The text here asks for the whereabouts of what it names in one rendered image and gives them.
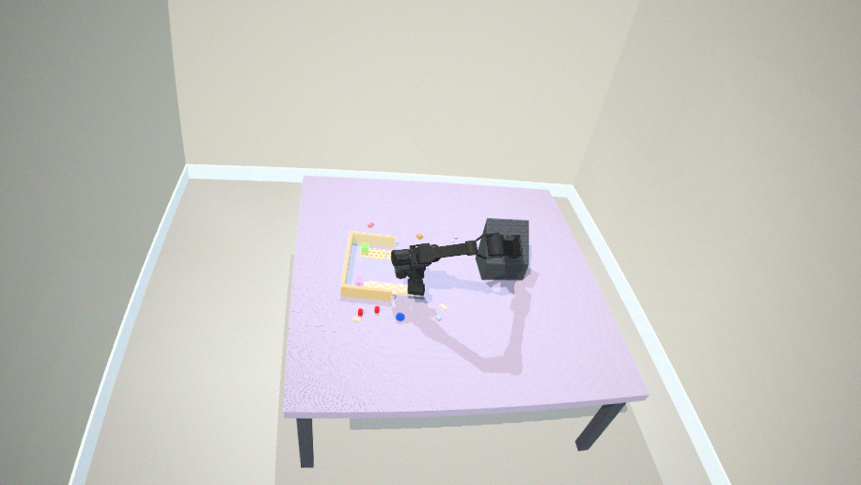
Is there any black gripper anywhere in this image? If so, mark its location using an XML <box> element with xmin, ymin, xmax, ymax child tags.
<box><xmin>407</xmin><ymin>264</ymin><xmax>426</xmax><ymax>296</ymax></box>

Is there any pale yellow strip with purple zigzag lines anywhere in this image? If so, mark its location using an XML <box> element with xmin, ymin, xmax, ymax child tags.
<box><xmin>392</xmin><ymin>284</ymin><xmax>420</xmax><ymax>297</ymax></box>

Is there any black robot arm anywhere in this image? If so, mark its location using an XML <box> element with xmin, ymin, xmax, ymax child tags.
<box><xmin>391</xmin><ymin>233</ymin><xmax>523</xmax><ymax>279</ymax></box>

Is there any tan open-top rectangular tray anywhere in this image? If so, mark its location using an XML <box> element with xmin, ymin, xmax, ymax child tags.
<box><xmin>340</xmin><ymin>229</ymin><xmax>396</xmax><ymax>302</ymax></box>

